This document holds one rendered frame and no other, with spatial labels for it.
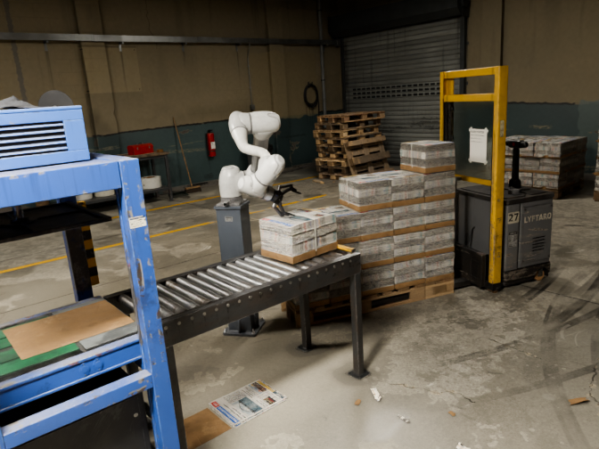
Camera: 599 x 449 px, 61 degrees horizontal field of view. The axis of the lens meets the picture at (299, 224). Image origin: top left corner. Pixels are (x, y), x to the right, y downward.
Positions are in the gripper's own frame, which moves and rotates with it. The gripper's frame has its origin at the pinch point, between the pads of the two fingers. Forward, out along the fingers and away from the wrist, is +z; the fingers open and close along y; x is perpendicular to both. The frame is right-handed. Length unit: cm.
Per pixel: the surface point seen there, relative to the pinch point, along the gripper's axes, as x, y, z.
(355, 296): 29, 43, 42
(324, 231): 13.3, 10.7, 16.4
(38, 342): 7, 95, -119
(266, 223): -5.6, 16.0, -11.7
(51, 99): -41, -9, -132
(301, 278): 29, 40, -5
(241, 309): 29, 62, -39
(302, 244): 13.9, 22.1, 2.4
